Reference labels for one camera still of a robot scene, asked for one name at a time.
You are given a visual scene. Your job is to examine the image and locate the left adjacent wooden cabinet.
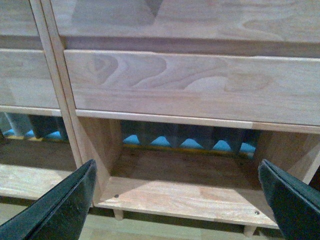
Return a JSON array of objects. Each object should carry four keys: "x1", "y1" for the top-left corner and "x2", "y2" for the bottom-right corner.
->
[{"x1": 0, "y1": 0, "x2": 82, "y2": 200}]

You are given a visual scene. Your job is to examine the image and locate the lower wooden drawer front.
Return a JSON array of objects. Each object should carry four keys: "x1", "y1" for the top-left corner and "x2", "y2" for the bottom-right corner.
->
[{"x1": 64, "y1": 49, "x2": 320, "y2": 126}]

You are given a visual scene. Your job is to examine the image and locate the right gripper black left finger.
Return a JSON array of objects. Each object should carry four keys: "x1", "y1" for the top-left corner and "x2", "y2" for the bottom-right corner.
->
[{"x1": 0, "y1": 159, "x2": 97, "y2": 240}]

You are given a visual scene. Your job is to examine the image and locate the upper wooden drawer front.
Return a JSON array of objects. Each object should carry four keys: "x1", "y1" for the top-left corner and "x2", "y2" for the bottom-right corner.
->
[{"x1": 51, "y1": 0, "x2": 320, "y2": 58}]

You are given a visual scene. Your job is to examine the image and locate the wooden drawer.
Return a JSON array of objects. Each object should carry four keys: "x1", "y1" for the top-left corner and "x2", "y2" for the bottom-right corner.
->
[
  {"x1": 51, "y1": 0, "x2": 320, "y2": 58},
  {"x1": 64, "y1": 49, "x2": 320, "y2": 126}
]

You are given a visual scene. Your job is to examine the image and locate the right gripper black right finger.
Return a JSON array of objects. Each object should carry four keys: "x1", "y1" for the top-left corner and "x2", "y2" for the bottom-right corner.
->
[{"x1": 258, "y1": 159, "x2": 320, "y2": 240}]

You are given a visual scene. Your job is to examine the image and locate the light wooden shelf cabinet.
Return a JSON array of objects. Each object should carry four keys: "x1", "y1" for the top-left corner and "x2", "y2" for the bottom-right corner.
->
[{"x1": 41, "y1": 0, "x2": 320, "y2": 237}]

